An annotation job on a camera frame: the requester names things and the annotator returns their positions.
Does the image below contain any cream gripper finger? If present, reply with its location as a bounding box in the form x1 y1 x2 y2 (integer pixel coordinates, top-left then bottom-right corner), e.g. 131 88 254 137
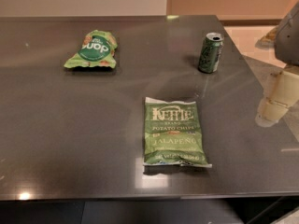
255 66 299 128

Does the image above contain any green soda can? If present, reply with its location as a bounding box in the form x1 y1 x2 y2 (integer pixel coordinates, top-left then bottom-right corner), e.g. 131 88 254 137
198 32 224 74

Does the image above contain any green Kettle jalapeno chips bag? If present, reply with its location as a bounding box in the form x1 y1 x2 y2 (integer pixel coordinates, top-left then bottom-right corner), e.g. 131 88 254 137
144 97 211 168

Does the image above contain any green snack bag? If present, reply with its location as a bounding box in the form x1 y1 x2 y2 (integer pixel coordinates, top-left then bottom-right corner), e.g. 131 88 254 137
64 30 118 69

